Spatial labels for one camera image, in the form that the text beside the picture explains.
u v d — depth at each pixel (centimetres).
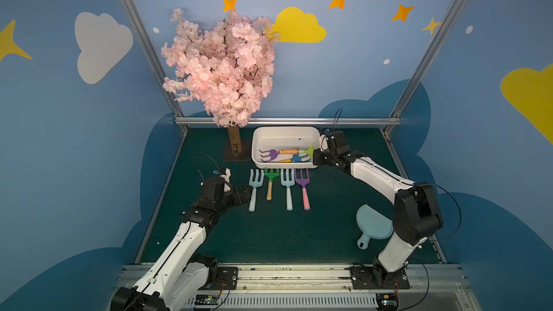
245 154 108
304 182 101
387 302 73
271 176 101
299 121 139
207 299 72
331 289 74
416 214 47
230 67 70
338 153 72
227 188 65
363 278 75
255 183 99
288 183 99
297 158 109
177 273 43
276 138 119
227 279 75
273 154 110
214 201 62
